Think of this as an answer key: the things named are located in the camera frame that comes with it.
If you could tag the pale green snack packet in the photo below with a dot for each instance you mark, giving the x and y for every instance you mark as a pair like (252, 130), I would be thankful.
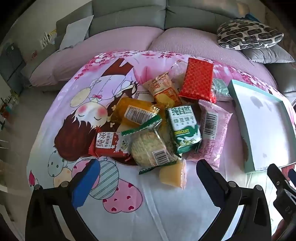
(220, 90)

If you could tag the pink snack packet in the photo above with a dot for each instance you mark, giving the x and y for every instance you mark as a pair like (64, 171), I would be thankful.
(215, 136)

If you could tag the red white biscuit packet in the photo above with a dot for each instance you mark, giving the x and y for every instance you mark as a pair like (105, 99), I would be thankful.
(106, 144)

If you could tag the pink cartoon printed blanket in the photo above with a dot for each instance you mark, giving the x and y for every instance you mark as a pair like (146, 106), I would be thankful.
(148, 208)

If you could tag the light grey pillow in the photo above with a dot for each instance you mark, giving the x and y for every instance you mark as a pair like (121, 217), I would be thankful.
(76, 32)

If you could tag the dark grey cabinet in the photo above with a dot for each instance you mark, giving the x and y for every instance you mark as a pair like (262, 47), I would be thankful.
(12, 62)

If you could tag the red checkered snack packet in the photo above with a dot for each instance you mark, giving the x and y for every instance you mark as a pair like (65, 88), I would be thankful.
(196, 78)

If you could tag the clear green-edged cake packet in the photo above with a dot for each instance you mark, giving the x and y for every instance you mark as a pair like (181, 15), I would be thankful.
(145, 148)

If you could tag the blue cloth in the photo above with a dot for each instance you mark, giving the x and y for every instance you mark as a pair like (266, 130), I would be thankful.
(251, 18)

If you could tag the yellow orange snack packet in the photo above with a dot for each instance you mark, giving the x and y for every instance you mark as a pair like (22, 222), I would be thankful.
(124, 109)

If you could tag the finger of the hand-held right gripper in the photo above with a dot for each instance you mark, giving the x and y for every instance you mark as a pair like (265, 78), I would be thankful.
(277, 176)

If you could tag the pale yellow cake packet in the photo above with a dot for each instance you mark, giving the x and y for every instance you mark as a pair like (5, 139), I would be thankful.
(173, 175)

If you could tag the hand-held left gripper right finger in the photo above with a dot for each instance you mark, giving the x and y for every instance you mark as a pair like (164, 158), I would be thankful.
(208, 180)

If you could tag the black white patterned pillow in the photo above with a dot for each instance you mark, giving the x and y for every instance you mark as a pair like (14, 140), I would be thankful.
(247, 34)

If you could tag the green white biscuit packet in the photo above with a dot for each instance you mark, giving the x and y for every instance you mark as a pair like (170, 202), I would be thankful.
(182, 127)

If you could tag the pink sofa seat cover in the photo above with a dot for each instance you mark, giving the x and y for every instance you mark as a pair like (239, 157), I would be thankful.
(196, 44)

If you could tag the teal shallow box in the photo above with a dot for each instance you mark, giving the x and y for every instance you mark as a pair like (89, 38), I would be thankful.
(263, 125)

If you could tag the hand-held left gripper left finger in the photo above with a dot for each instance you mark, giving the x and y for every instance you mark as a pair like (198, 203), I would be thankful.
(85, 183)

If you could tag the grey sofa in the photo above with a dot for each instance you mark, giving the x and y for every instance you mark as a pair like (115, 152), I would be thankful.
(129, 20)

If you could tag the orange roll snack packet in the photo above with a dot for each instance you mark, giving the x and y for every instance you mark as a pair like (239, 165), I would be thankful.
(161, 89)

